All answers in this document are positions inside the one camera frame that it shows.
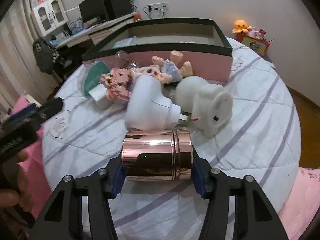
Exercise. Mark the black computer monitor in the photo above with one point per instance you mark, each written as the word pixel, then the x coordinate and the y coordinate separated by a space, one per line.
pixel 91 9

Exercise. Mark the clear glass bottle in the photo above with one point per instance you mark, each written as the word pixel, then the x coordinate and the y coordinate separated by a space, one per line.
pixel 122 59

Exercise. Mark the pink tray box black rim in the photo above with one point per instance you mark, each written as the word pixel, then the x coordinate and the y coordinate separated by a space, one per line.
pixel 201 42

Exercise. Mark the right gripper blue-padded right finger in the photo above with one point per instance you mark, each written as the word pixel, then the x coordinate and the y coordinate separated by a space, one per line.
pixel 255 217

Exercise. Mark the large white power adapter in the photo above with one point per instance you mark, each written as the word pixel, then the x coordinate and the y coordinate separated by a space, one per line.
pixel 149 110

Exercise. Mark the black computer tower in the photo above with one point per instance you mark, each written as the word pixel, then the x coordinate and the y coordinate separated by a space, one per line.
pixel 117 8

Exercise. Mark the white glass-door hutch cabinet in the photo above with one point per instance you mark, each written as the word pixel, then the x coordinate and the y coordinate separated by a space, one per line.
pixel 49 16

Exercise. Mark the red toy storage box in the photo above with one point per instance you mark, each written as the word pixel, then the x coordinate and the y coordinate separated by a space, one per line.
pixel 257 45

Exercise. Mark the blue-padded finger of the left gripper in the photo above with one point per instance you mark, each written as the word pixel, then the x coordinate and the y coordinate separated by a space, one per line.
pixel 42 113

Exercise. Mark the white wall power outlet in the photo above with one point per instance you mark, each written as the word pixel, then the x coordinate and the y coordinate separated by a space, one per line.
pixel 158 6

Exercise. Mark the pink purple plush toy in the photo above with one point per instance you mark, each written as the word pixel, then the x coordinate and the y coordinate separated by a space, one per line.
pixel 253 32

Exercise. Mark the clear teal-lid container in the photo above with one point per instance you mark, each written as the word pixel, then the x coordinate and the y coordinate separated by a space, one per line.
pixel 93 72

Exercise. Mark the orange octopus plush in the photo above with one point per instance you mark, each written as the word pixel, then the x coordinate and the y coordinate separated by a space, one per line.
pixel 240 26

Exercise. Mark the striped white quilted tablecloth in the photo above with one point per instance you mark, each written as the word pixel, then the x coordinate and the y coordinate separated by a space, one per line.
pixel 262 140

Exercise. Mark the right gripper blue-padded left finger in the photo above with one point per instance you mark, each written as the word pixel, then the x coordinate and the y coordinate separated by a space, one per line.
pixel 61 217

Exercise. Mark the dark patterned jacket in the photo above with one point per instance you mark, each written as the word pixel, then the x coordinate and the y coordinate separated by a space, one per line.
pixel 46 55

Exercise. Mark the white computer desk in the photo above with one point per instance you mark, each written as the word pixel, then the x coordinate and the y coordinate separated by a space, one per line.
pixel 98 32

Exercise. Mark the white astronaut figurine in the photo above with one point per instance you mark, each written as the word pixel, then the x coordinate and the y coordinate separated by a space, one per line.
pixel 210 105

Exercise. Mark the orange-cap water bottle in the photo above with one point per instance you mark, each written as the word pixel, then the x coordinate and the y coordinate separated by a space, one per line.
pixel 137 17

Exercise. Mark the rose gold metal canister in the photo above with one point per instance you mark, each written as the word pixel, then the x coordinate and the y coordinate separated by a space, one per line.
pixel 165 155

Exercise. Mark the pink block donut toy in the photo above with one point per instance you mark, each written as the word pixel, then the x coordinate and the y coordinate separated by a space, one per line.
pixel 119 83

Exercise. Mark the beige curtain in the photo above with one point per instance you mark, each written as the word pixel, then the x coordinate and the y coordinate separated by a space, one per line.
pixel 19 71

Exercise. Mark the small white plug charger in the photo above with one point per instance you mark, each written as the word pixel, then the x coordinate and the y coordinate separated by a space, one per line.
pixel 99 94

